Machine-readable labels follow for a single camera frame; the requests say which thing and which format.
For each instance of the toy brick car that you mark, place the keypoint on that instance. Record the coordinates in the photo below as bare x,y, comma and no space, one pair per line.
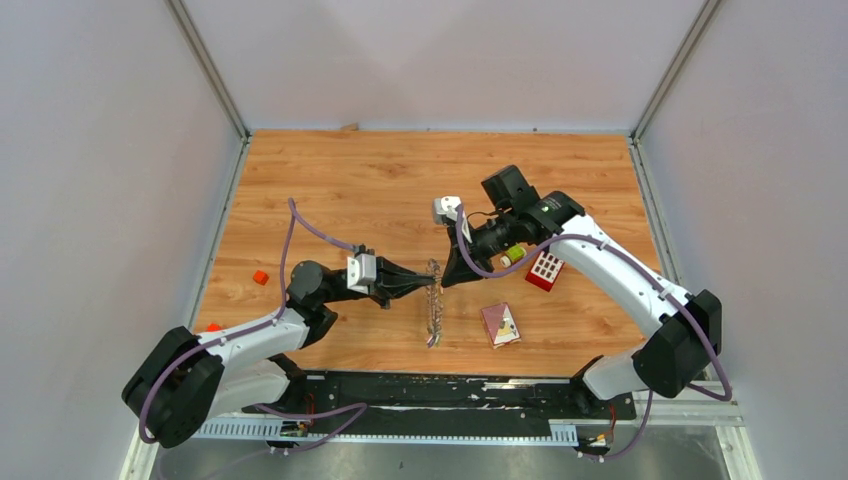
513,256

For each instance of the red white toy brick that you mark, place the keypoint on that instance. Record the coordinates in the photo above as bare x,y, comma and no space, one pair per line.
544,271

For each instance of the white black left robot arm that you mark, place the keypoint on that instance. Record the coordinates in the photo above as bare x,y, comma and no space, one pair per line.
189,378

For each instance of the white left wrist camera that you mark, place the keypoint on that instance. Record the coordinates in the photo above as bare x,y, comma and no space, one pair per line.
361,270

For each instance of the aluminium frame rail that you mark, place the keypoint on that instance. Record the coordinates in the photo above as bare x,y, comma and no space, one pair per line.
691,408

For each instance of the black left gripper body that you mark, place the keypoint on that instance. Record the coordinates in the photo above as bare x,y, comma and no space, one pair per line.
373,291

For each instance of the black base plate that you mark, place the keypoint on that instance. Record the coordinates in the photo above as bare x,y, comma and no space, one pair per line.
393,404

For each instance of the playing card box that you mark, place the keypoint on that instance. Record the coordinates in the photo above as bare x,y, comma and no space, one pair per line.
499,325

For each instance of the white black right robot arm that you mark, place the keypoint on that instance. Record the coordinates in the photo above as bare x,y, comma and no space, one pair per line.
682,330

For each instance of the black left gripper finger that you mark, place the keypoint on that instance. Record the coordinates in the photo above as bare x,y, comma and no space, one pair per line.
390,271
398,289

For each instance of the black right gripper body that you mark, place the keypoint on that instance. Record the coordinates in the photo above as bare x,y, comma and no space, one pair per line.
491,238

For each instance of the small orange brick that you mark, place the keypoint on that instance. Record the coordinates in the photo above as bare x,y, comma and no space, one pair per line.
260,277

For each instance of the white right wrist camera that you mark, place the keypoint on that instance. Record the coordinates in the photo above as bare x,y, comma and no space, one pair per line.
445,213

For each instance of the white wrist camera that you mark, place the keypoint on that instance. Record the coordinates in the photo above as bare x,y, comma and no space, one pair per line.
361,270
445,213

